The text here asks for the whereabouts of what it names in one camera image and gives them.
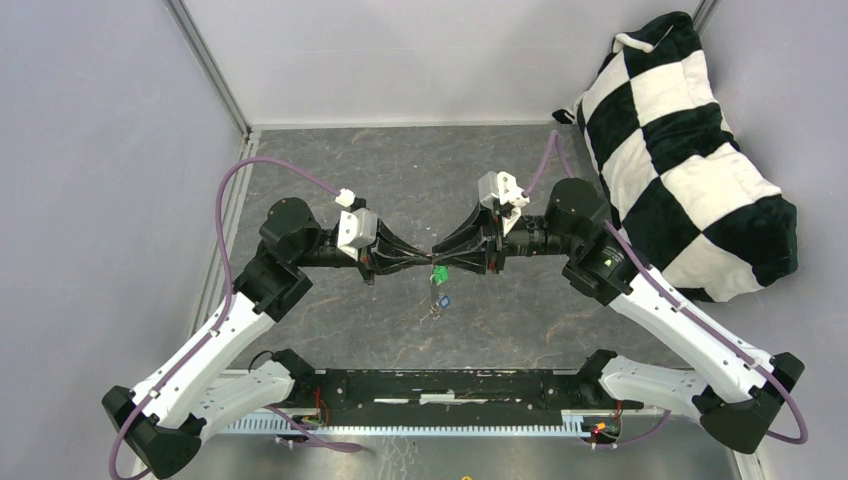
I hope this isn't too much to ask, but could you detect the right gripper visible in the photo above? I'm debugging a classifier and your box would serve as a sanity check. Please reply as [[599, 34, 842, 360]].
[[433, 198, 579, 275]]

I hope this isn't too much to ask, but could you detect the green tagged key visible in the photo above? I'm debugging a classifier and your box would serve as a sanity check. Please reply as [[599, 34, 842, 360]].
[[431, 265, 449, 285]]

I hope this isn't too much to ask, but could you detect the grey metal key holder plate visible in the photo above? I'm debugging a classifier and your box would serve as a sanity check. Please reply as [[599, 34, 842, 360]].
[[428, 263, 443, 320]]

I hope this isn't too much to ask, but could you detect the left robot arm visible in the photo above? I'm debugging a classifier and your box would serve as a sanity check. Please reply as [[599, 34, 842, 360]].
[[101, 197, 432, 479]]

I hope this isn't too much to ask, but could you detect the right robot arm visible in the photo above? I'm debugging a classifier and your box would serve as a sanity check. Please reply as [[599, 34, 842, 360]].
[[433, 173, 804, 454]]

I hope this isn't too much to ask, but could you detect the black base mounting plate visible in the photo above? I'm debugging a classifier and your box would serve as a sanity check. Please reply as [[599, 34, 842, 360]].
[[275, 369, 642, 410]]

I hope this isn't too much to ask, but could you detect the black white checkered pillow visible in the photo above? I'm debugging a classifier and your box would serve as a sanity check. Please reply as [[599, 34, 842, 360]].
[[554, 11, 799, 302]]

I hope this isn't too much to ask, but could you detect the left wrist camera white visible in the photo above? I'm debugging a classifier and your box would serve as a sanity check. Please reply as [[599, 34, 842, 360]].
[[335, 188, 378, 259]]

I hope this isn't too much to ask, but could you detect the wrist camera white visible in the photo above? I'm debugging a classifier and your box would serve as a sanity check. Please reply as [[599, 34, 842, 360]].
[[477, 171, 529, 236], [335, 188, 378, 259]]

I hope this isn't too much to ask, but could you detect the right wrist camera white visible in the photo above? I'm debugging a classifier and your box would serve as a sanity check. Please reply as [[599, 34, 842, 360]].
[[477, 171, 529, 236]]

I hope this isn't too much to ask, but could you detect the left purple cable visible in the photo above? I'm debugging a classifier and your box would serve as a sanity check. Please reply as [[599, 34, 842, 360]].
[[108, 156, 367, 480]]

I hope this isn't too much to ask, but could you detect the white slotted cable duct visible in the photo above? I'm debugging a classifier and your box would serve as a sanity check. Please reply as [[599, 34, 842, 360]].
[[222, 412, 590, 439]]

